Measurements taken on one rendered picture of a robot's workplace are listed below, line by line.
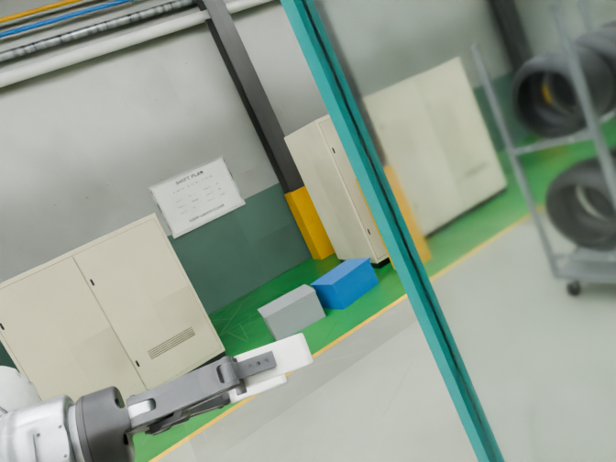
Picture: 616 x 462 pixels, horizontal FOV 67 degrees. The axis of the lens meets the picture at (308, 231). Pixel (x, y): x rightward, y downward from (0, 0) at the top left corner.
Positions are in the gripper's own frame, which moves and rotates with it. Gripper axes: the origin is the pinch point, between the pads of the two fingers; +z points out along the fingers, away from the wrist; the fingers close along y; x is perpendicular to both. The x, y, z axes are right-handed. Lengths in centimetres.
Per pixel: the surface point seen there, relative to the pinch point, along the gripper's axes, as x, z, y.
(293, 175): 324, 245, -567
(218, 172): 371, 139, -593
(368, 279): 98, 221, -426
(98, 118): 470, -13, -542
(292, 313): 89, 126, -434
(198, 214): 319, 91, -617
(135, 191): 370, 10, -593
